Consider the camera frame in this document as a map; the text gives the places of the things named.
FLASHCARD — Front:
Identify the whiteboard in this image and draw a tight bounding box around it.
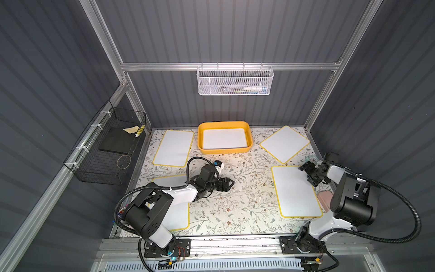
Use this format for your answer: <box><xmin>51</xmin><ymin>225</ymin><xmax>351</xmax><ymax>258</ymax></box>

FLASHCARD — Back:
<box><xmin>152</xmin><ymin>175</ymin><xmax>190</xmax><ymax>232</ymax></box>
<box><xmin>271</xmin><ymin>166</ymin><xmax>323</xmax><ymax>218</ymax></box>
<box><xmin>260</xmin><ymin>126</ymin><xmax>310</xmax><ymax>164</ymax></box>
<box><xmin>201</xmin><ymin>128</ymin><xmax>248</xmax><ymax>150</ymax></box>
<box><xmin>153</xmin><ymin>130</ymin><xmax>194</xmax><ymax>168</ymax></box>

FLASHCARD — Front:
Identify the yellow plastic storage box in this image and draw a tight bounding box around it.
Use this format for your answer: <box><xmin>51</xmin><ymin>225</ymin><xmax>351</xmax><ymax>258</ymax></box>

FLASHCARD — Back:
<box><xmin>197</xmin><ymin>121</ymin><xmax>253</xmax><ymax>155</ymax></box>

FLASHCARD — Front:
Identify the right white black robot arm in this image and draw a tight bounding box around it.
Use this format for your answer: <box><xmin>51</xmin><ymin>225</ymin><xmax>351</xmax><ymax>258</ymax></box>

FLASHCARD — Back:
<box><xmin>295</xmin><ymin>153</ymin><xmax>422</xmax><ymax>253</ymax></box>

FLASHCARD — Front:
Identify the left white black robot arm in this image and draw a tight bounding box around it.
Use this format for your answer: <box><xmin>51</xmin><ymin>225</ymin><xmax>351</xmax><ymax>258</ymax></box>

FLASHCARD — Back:
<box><xmin>113</xmin><ymin>156</ymin><xmax>235</xmax><ymax>255</ymax></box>

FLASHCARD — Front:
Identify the small teal clock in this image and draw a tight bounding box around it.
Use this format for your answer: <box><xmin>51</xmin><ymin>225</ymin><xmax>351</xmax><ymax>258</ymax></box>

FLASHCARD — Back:
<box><xmin>305</xmin><ymin>155</ymin><xmax>322</xmax><ymax>164</ymax></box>

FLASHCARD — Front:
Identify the pink pencil case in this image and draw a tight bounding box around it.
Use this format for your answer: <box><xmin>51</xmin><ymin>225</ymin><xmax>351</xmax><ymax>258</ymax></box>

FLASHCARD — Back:
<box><xmin>317</xmin><ymin>191</ymin><xmax>334</xmax><ymax>213</ymax></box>

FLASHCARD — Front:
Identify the floral table mat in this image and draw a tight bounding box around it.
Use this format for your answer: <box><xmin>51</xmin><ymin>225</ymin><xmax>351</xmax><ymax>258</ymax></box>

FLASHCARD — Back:
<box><xmin>136</xmin><ymin>127</ymin><xmax>315</xmax><ymax>236</ymax></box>

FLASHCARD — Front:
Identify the yellow sticky note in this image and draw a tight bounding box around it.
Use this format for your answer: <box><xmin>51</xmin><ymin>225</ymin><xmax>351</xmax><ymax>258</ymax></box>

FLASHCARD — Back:
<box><xmin>123</xmin><ymin>126</ymin><xmax>139</xmax><ymax>134</ymax></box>

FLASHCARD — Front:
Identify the black pad in basket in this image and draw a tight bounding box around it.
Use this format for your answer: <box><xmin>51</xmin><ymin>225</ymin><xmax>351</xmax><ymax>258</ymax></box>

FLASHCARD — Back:
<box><xmin>99</xmin><ymin>128</ymin><xmax>139</xmax><ymax>155</ymax></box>

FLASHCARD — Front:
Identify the white marker in basket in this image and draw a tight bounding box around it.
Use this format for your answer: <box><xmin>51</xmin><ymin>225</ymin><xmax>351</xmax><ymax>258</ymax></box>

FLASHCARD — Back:
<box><xmin>244</xmin><ymin>86</ymin><xmax>268</xmax><ymax>94</ymax></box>

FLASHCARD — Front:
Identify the aluminium rail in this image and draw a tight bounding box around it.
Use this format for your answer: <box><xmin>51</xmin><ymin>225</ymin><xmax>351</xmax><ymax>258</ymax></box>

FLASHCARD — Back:
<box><xmin>96</xmin><ymin>234</ymin><xmax>374</xmax><ymax>260</ymax></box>

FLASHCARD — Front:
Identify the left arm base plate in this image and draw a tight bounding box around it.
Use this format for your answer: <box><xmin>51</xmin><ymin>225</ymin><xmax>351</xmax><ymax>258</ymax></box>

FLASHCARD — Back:
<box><xmin>143</xmin><ymin>238</ymin><xmax>191</xmax><ymax>258</ymax></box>

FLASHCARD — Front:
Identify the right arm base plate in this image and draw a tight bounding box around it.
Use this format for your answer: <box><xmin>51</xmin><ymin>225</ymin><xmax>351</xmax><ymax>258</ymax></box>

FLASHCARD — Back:
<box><xmin>279</xmin><ymin>236</ymin><xmax>324</xmax><ymax>255</ymax></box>

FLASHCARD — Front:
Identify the white wire mesh basket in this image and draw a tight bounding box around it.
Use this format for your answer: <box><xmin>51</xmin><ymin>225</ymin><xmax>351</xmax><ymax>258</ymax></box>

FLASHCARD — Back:
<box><xmin>196</xmin><ymin>65</ymin><xmax>274</xmax><ymax>96</ymax></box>

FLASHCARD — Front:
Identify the black wire basket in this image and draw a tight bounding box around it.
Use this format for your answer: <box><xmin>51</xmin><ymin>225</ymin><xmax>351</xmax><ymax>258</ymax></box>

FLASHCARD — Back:
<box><xmin>64</xmin><ymin>103</ymin><xmax>147</xmax><ymax>185</ymax></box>

